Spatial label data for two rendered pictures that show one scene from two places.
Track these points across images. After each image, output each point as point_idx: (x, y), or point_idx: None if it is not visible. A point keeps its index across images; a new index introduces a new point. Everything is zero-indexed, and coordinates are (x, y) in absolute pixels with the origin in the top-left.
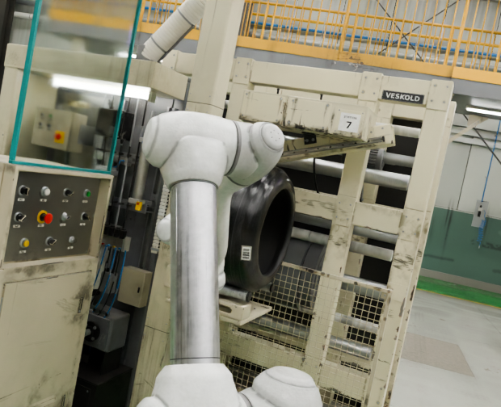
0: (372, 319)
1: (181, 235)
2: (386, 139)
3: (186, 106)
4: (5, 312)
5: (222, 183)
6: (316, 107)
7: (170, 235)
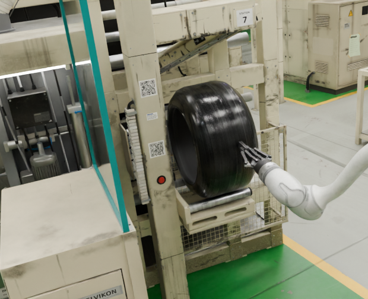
0: (277, 149)
1: None
2: (258, 17)
3: (129, 62)
4: None
5: None
6: (214, 13)
7: (302, 200)
